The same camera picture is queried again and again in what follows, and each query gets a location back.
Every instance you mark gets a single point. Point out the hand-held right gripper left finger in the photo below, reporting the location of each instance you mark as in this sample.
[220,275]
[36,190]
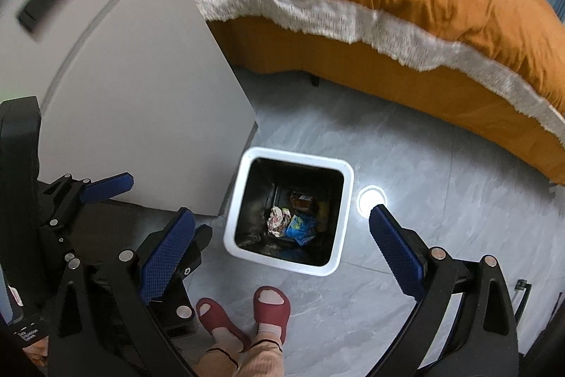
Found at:
[168,253]

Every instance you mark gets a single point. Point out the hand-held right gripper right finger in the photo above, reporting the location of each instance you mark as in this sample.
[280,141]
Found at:
[396,251]

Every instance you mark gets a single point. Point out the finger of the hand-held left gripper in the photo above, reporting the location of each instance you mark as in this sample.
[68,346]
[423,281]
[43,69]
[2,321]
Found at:
[110,184]
[204,236]

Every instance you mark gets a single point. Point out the white square trash bin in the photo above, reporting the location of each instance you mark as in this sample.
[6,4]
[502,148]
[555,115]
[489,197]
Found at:
[238,209]

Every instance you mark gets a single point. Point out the crumpled printed paper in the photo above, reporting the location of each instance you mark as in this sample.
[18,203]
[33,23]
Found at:
[277,221]

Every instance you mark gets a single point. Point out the red slipper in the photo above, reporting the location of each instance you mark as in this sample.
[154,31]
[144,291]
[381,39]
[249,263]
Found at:
[271,308]
[217,317]

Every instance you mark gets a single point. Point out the blue snack packet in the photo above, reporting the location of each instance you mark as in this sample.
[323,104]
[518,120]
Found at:
[301,228]

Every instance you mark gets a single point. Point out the white cabinet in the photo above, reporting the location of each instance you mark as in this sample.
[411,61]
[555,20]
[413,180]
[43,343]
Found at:
[132,72]

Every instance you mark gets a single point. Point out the peach ribbed trousers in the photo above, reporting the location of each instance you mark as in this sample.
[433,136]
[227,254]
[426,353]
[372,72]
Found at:
[251,361]

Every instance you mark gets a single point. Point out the orange bed base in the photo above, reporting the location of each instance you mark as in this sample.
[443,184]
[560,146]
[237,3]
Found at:
[397,81]

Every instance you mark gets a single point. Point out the black bed leg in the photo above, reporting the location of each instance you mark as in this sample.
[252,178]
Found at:
[314,79]

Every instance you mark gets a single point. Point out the white fringed bed cover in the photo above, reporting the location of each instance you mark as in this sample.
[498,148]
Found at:
[353,22]

